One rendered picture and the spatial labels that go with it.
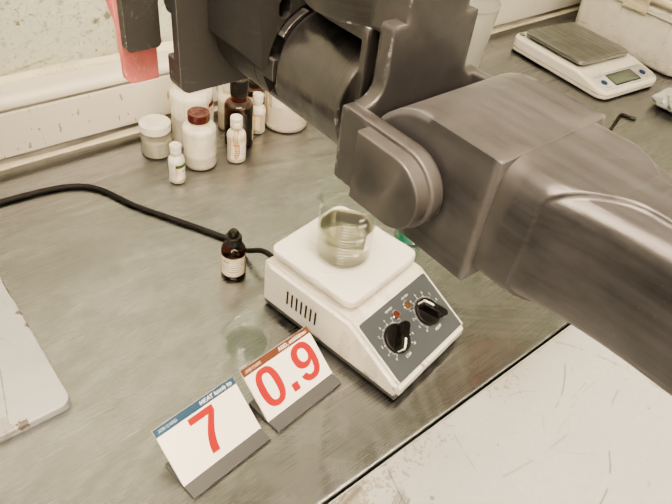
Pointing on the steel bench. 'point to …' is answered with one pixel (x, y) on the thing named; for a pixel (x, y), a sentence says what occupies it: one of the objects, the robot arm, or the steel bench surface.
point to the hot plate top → (297, 244)
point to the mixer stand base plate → (24, 375)
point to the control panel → (428, 336)
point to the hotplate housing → (344, 321)
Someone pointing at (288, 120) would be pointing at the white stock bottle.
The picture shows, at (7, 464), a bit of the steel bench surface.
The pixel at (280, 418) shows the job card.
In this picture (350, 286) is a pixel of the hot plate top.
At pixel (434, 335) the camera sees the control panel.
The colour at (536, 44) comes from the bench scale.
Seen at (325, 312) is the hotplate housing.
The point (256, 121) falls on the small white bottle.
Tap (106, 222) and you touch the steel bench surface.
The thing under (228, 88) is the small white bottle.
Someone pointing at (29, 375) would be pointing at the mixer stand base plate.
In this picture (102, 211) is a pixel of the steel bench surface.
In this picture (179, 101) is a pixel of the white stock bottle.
